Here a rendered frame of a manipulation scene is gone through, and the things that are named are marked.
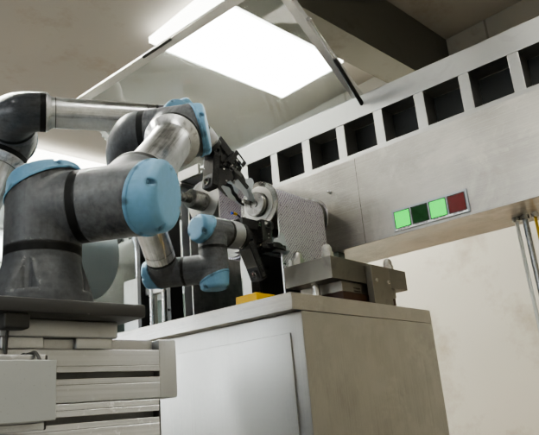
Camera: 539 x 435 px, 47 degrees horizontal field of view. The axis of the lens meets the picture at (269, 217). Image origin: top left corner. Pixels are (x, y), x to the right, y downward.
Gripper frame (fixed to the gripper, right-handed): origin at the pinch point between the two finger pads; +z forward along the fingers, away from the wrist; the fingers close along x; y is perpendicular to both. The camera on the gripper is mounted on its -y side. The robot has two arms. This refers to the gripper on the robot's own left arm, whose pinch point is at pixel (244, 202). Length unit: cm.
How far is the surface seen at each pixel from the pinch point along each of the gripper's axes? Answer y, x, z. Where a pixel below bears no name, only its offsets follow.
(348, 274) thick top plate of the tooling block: -15.5, -27.8, 23.9
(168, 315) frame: -29.0, 26.7, 12.7
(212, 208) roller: 6.5, 18.8, 1.1
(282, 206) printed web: 3.2, -8.2, 7.3
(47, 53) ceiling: 171, 214, -71
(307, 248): 0.8, -8.2, 22.4
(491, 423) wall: 101, 40, 241
